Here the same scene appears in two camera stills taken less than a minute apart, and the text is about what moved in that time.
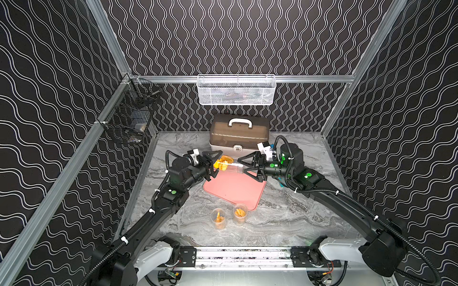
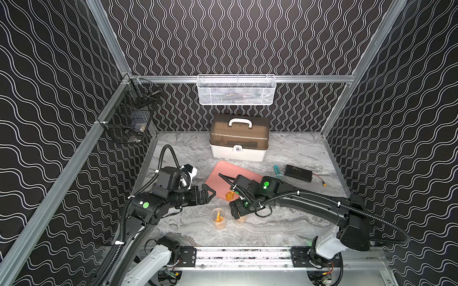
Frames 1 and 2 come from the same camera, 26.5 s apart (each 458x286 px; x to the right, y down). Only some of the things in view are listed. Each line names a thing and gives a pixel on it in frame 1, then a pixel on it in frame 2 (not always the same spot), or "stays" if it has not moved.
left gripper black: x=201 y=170 to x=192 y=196
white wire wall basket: x=236 y=89 stays
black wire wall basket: x=130 y=117 stays
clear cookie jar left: x=219 y=218 stays
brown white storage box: x=238 y=134 stays
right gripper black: x=257 y=159 to x=239 y=211
